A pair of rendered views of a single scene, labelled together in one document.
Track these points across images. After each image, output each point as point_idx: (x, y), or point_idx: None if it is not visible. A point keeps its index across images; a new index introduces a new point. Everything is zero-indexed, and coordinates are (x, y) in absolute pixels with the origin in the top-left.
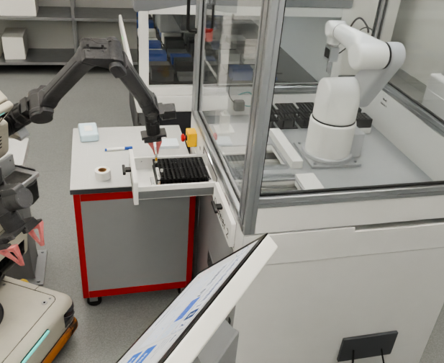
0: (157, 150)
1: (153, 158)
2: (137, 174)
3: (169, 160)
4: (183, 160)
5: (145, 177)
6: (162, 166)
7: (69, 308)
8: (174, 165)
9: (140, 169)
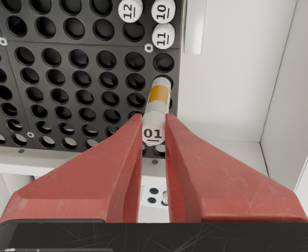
0: (128, 130)
1: (162, 174)
2: (253, 100)
3: (77, 134)
4: None
5: (220, 69)
6: (118, 71)
7: None
8: (44, 77)
9: (227, 137)
